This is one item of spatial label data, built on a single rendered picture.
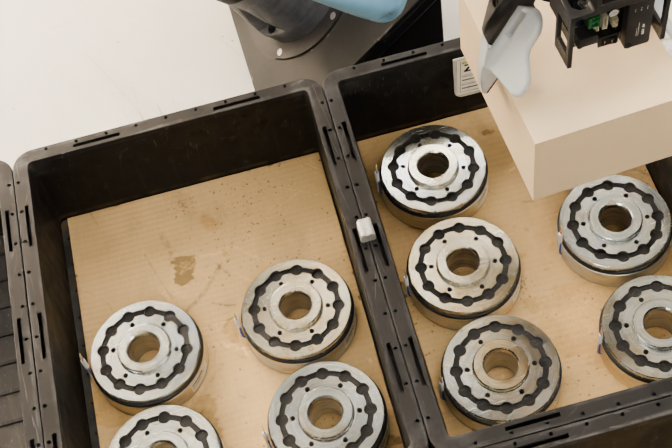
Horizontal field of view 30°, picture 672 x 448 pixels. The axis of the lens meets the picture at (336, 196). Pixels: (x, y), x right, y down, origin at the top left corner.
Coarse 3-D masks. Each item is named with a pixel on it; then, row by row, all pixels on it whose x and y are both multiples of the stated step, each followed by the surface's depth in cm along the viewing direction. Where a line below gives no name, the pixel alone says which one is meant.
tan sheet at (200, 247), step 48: (192, 192) 126; (240, 192) 125; (288, 192) 124; (96, 240) 124; (144, 240) 123; (192, 240) 122; (240, 240) 122; (288, 240) 121; (336, 240) 121; (96, 288) 121; (144, 288) 120; (192, 288) 119; (240, 288) 119; (240, 336) 116; (96, 384) 115; (240, 384) 113; (384, 384) 112; (240, 432) 111
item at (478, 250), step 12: (456, 240) 115; (468, 240) 115; (444, 252) 114; (480, 252) 114; (444, 264) 114; (480, 264) 113; (444, 276) 113; (456, 276) 113; (468, 276) 113; (480, 276) 112
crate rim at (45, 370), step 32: (256, 96) 118; (288, 96) 118; (320, 96) 118; (128, 128) 118; (160, 128) 118; (320, 128) 116; (32, 160) 117; (32, 192) 116; (352, 192) 111; (32, 224) 113; (352, 224) 110; (32, 256) 112; (32, 288) 110; (32, 320) 108; (384, 320) 104; (384, 352) 103; (416, 416) 99
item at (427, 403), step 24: (432, 48) 119; (456, 48) 119; (336, 72) 119; (360, 72) 119; (384, 72) 119; (336, 96) 117; (336, 120) 116; (360, 168) 113; (360, 192) 111; (384, 240) 108; (384, 264) 107; (384, 288) 106; (408, 312) 104; (408, 336) 103; (408, 360) 102; (648, 384) 98; (432, 408) 99; (576, 408) 98; (600, 408) 98; (624, 408) 98; (432, 432) 98; (480, 432) 98; (504, 432) 98; (528, 432) 97
